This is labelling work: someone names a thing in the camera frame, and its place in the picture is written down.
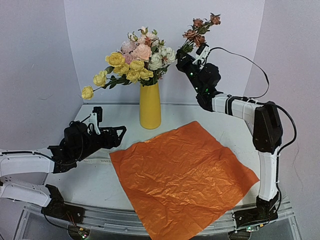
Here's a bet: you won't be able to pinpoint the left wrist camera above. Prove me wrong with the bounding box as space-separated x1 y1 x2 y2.
88 106 103 135

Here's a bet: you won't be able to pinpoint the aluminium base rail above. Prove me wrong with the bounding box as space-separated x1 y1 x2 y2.
13 196 302 240

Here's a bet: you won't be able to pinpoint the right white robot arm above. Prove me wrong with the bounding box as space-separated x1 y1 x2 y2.
176 43 297 231

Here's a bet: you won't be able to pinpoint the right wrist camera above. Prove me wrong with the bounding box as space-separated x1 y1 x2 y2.
192 43 210 68

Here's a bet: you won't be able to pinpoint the yellow flower stem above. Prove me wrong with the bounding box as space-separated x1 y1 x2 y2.
93 49 157 89

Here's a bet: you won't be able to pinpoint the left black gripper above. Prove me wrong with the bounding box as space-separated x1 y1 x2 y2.
75 126 127 163

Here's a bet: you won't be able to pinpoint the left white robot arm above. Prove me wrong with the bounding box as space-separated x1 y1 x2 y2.
0 121 127 224

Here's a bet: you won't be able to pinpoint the orange yellow wrapping paper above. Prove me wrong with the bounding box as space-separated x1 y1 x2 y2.
108 121 261 240

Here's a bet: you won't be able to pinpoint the cream printed ribbon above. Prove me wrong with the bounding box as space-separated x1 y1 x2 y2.
78 158 112 165

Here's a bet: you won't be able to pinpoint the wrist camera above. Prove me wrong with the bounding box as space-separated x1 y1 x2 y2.
88 106 103 135
192 43 210 68

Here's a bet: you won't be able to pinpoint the white and pink flowers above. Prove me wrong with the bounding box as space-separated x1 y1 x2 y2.
120 26 176 87

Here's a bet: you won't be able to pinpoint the brown rose stem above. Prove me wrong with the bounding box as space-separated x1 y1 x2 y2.
178 13 221 53

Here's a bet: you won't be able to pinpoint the yellow ceramic vase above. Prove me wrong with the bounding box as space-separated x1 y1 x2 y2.
139 83 162 130

